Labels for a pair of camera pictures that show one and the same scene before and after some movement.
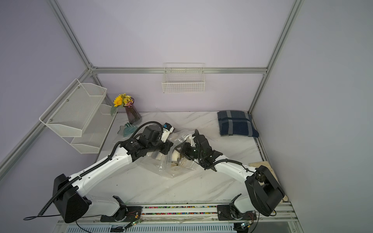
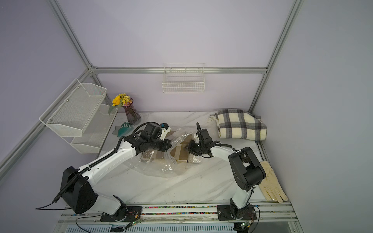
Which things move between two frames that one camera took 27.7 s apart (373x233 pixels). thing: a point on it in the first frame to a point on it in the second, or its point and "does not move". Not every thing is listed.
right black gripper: (185, 150) to (191, 148)
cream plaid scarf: (175, 157) to (239, 124)
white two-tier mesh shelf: (79, 116) does not move
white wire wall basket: (183, 77) does not move
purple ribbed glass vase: (133, 114) does not move
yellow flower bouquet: (122, 100) does not move
